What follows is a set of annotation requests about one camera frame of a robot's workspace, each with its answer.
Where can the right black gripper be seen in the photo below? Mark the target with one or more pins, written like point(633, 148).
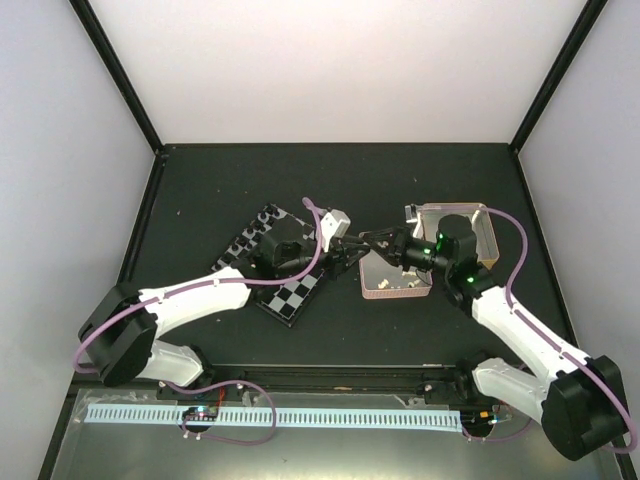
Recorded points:
point(398, 243)

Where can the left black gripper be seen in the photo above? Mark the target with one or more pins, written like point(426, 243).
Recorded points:
point(338, 253)

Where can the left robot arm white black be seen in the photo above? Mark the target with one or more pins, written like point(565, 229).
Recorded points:
point(123, 336)

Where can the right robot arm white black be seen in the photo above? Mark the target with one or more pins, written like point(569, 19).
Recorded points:
point(579, 401)

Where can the small circuit board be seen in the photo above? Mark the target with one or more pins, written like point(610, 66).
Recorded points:
point(200, 413)

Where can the pink tin box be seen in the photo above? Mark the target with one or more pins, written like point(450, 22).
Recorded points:
point(381, 281)

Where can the yellow tin lid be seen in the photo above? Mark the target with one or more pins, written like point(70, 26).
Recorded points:
point(480, 223)

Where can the black white chessboard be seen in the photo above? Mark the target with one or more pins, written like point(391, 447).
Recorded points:
point(268, 242)

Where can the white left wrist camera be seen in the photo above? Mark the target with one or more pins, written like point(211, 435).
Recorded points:
point(334, 224)

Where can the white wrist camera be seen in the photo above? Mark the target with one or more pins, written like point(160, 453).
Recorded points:
point(334, 224)
point(411, 214)

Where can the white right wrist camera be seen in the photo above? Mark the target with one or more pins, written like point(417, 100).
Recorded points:
point(411, 214)

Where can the black mounting rail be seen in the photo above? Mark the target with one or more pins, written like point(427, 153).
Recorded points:
point(439, 384)

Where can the light blue slotted cable duct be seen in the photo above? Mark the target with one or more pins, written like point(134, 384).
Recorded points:
point(281, 417)

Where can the black right frame post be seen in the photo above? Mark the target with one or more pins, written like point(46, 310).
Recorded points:
point(571, 46)

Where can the black frame post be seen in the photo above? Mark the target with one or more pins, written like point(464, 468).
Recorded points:
point(85, 13)
point(571, 46)

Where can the black left frame post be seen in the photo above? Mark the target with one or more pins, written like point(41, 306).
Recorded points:
point(85, 13)

